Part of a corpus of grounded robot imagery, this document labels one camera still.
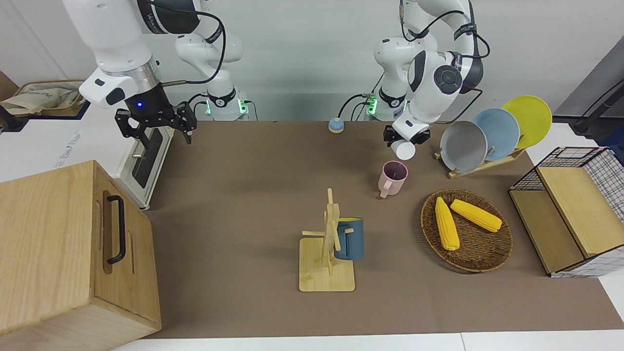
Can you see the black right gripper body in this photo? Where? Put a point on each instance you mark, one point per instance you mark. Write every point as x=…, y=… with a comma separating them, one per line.
x=148, y=105

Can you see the wooden mug tree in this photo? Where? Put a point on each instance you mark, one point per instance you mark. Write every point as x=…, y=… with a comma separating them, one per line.
x=326, y=278

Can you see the black stand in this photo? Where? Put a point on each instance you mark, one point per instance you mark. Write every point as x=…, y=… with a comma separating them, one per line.
x=599, y=105

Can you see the wooden plate rack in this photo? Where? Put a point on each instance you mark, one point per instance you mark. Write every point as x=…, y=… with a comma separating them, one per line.
x=480, y=165

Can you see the pink mug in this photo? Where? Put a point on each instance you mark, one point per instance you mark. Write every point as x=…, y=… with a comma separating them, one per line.
x=394, y=183

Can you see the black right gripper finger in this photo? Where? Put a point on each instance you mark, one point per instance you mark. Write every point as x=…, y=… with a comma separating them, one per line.
x=189, y=119
x=129, y=124

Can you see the dark teal mug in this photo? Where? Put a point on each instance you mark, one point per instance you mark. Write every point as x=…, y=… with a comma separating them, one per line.
x=352, y=241

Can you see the small blue round jar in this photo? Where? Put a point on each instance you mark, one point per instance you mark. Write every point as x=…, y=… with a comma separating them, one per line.
x=336, y=126

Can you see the brown table mat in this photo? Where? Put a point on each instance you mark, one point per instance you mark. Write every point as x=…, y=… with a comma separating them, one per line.
x=243, y=219

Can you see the wooden drawer cabinet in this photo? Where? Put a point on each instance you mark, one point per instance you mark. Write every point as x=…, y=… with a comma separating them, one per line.
x=48, y=243

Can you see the yellow corn cob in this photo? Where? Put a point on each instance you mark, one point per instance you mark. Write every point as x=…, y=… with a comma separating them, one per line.
x=477, y=215
x=447, y=224

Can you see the brown wicker basket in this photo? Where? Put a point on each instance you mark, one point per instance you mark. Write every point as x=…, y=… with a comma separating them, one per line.
x=477, y=248

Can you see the light blue plate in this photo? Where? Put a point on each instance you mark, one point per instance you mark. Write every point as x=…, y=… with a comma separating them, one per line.
x=502, y=129

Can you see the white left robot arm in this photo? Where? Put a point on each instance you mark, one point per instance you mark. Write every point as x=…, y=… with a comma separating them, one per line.
x=420, y=97

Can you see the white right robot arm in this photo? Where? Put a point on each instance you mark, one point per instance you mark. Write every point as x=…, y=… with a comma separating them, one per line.
x=112, y=34

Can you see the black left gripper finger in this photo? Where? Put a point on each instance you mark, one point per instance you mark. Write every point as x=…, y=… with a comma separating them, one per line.
x=391, y=141
x=423, y=140

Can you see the grey plate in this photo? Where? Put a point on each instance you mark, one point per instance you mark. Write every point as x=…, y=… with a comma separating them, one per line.
x=463, y=146

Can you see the yellow plate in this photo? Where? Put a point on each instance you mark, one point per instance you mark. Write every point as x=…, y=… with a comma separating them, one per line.
x=531, y=114

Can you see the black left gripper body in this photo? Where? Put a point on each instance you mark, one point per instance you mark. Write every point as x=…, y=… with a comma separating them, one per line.
x=390, y=129

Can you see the white toaster oven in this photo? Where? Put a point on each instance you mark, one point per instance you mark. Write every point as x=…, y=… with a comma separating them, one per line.
x=73, y=146

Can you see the brown paper bag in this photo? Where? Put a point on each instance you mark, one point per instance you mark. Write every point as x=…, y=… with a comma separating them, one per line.
x=44, y=97

